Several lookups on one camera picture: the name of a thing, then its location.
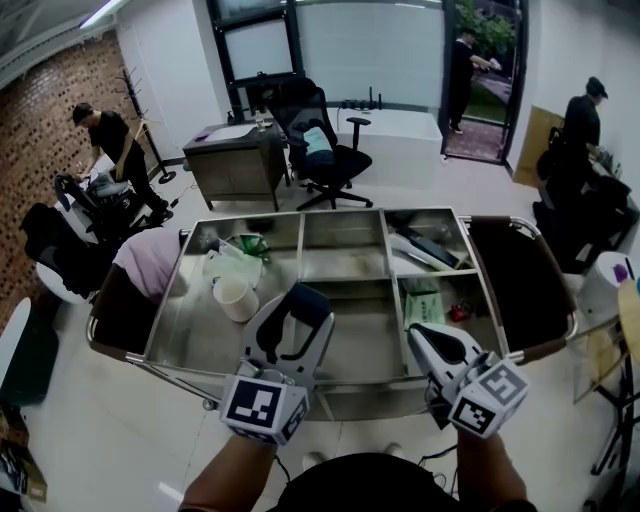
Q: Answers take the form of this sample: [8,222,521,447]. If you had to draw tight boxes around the leaning cardboard panel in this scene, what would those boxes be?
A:
[511,104,567,189]

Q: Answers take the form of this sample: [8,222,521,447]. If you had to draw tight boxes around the white plastic cup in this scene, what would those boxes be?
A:
[211,275,261,324]

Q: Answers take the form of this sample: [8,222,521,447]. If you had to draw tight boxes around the black coat rack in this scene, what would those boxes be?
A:
[121,67,178,186]

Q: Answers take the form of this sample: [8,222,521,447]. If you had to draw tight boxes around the white curved seat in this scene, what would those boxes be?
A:
[0,296,34,372]

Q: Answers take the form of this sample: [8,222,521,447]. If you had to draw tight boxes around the dark green bin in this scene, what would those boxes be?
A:
[0,323,60,407]

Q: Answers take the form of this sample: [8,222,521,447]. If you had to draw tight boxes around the green plastic wrapper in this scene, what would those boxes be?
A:
[234,233,273,264]

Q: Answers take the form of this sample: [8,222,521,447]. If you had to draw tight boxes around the black mesh office chair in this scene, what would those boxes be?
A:
[268,76,376,212]

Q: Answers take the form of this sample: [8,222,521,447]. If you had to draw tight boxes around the black loaded trolley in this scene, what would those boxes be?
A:
[53,171,147,237]

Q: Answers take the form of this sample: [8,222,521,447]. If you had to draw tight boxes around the white long counter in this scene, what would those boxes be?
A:
[324,106,444,192]

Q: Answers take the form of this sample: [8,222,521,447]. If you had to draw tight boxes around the black framed window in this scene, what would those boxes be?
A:
[206,0,447,110]

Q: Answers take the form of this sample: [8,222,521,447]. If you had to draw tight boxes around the wooden cabinet desk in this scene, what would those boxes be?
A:
[181,119,292,213]

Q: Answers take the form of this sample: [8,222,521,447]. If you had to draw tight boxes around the black framed glass door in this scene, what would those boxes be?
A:
[441,0,532,165]

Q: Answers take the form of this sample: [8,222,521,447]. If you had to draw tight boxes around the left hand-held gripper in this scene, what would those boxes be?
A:
[218,283,337,447]

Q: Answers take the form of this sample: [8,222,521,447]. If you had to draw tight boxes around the white round bin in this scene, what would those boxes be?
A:
[576,250,637,325]

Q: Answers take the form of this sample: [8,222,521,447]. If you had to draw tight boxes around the white and black handheld device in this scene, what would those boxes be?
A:
[389,234,451,275]

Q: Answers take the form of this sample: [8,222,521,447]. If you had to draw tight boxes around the person's black shirt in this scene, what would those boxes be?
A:
[263,451,540,512]

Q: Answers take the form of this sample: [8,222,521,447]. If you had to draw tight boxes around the green packet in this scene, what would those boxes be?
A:
[401,289,447,329]

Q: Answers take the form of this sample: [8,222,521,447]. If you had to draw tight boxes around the black folding frame table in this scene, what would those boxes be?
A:
[569,319,640,477]

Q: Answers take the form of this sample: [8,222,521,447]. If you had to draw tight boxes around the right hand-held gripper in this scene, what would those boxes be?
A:
[406,321,531,441]

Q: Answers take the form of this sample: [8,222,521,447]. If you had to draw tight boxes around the long ceiling light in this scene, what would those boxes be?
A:
[78,0,124,29]

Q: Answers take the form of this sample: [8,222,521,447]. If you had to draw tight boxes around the person's left forearm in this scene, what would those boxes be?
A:
[178,429,282,512]

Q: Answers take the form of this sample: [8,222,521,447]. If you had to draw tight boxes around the black stand set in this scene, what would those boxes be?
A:
[339,86,385,114]

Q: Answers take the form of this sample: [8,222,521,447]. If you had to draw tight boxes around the black padded chair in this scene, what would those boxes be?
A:
[19,201,109,302]

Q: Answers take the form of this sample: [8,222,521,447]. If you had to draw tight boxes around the pink cloth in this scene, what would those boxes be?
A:
[111,230,189,307]

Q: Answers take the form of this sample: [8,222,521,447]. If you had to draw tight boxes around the black and white tools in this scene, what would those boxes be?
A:
[396,224,462,269]

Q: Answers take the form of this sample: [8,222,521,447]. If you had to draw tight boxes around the clear plastic bag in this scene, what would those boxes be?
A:
[201,239,267,292]

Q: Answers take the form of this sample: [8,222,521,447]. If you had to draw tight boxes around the white paper sheet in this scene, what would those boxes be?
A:
[204,124,257,144]

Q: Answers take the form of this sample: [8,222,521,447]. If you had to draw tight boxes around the person's right forearm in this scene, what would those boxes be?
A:
[451,428,532,507]

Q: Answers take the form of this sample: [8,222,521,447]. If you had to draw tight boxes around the steel compartment cart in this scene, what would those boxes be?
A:
[84,206,581,424]

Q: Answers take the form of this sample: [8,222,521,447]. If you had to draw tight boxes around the round wooden board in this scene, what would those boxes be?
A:
[617,277,640,367]

